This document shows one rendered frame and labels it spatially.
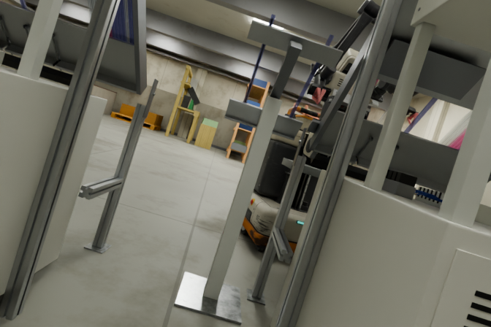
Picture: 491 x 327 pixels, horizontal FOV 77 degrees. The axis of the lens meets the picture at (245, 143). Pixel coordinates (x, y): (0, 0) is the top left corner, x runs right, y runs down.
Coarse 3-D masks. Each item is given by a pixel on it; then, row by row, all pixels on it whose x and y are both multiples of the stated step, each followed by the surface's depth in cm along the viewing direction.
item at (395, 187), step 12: (300, 144) 131; (384, 180) 91; (396, 180) 85; (408, 180) 83; (396, 192) 83; (408, 192) 83; (420, 192) 87; (432, 192) 93; (432, 204) 92; (480, 204) 75; (480, 216) 75; (276, 228) 129; (276, 240) 121; (288, 252) 106; (252, 300) 129; (264, 300) 132
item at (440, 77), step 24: (408, 0) 89; (408, 24) 93; (432, 48) 96; (456, 48) 95; (384, 72) 101; (432, 72) 98; (456, 72) 96; (480, 72) 95; (432, 96) 107; (456, 96) 102
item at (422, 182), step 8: (320, 152) 131; (328, 152) 132; (352, 160) 132; (360, 160) 133; (368, 160) 134; (368, 168) 132; (392, 168) 134; (416, 176) 134; (416, 184) 132; (424, 184) 132; (432, 184) 133; (440, 184) 134
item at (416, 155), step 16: (336, 112) 121; (336, 128) 126; (368, 128) 123; (320, 144) 134; (368, 144) 128; (400, 144) 124; (416, 144) 123; (432, 144) 121; (400, 160) 130; (416, 160) 128; (432, 160) 127; (448, 160) 125; (432, 176) 133; (448, 176) 131
